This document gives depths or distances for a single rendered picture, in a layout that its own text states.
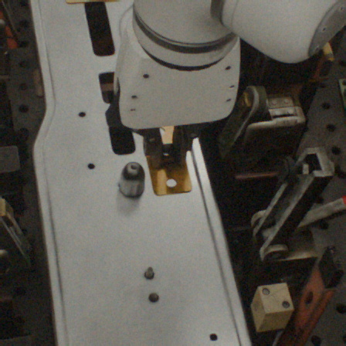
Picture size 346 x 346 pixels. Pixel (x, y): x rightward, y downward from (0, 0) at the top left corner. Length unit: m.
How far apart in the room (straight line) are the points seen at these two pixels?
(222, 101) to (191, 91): 0.04
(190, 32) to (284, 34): 0.09
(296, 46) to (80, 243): 0.56
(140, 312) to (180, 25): 0.48
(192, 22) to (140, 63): 0.08
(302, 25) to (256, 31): 0.03
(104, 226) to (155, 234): 0.06
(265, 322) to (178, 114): 0.34
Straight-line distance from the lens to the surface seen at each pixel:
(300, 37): 0.55
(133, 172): 1.05
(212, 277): 1.04
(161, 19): 0.62
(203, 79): 0.69
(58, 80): 1.19
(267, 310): 0.96
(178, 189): 0.80
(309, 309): 0.94
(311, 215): 0.99
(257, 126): 1.09
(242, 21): 0.56
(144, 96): 0.70
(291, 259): 1.01
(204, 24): 0.61
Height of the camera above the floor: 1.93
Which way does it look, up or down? 57 degrees down
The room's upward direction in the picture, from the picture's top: 10 degrees clockwise
